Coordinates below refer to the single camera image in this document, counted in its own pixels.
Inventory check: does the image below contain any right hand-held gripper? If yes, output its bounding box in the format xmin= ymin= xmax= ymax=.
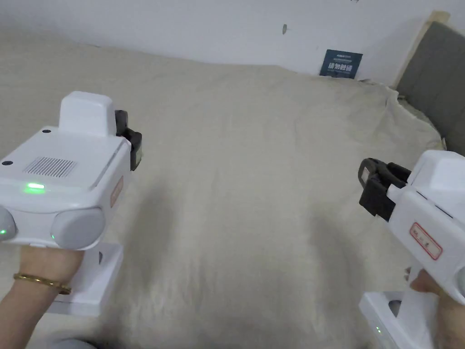
xmin=358 ymin=149 xmax=465 ymax=349

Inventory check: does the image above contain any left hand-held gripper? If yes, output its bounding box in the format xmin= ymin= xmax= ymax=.
xmin=0 ymin=90 xmax=143 ymax=317

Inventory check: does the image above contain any person's left forearm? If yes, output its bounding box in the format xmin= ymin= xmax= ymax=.
xmin=0 ymin=273 xmax=72 ymax=328

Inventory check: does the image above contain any person's left hand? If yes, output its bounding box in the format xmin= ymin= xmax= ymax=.
xmin=14 ymin=246 xmax=87 ymax=291

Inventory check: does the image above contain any person's right hand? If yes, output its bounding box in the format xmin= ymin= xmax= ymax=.
xmin=410 ymin=270 xmax=465 ymax=349

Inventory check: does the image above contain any grey padded headboard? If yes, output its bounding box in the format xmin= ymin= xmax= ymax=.
xmin=391 ymin=10 xmax=465 ymax=158

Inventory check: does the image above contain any dark blue sign card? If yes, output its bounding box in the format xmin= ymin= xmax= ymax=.
xmin=319 ymin=49 xmax=364 ymax=79

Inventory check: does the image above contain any bed with beige sheet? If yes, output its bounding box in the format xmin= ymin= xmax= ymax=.
xmin=0 ymin=29 xmax=465 ymax=349

